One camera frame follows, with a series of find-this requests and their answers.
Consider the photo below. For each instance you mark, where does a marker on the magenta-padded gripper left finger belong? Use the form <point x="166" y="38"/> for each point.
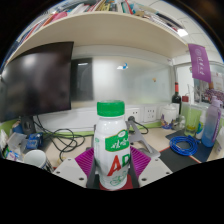
<point x="70" y="170"/>

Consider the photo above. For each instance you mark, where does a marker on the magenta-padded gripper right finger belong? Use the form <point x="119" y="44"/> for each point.
<point x="153" y="170"/>

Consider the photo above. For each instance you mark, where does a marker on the white drink bottle green cap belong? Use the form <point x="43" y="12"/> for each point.
<point x="111" y="133"/>

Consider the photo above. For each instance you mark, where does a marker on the purple blue water bottle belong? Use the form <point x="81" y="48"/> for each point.
<point x="211" y="126"/>

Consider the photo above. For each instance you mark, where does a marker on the black desk mat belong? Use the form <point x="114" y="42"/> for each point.
<point x="176" y="163"/>

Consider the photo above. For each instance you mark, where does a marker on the grey metal laptop stand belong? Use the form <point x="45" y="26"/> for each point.
<point x="143" y="143"/>

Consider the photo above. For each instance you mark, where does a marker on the flat round red coaster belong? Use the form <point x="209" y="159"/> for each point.
<point x="129" y="186"/>

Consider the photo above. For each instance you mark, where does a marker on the small blue box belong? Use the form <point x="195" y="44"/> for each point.
<point x="34" y="140"/>

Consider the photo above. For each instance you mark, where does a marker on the dark blue mouse pad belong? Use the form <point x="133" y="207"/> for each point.
<point x="205" y="153"/>

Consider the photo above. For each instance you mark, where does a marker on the green translucent container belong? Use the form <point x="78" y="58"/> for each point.
<point x="191" y="120"/>

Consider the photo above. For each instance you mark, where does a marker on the dark wine bottle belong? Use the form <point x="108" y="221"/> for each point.
<point x="176" y="100"/>

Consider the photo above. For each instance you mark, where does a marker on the black computer monitor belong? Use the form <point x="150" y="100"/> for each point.
<point x="36" y="80"/>

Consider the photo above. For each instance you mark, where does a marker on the purple pennant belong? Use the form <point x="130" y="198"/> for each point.
<point x="200" y="63"/>

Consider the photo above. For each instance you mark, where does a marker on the white wall socket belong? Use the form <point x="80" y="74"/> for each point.
<point x="134" y="113"/>
<point x="150" y="113"/>

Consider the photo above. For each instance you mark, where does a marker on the wall shelf with books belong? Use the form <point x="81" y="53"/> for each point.
<point x="100" y="33"/>

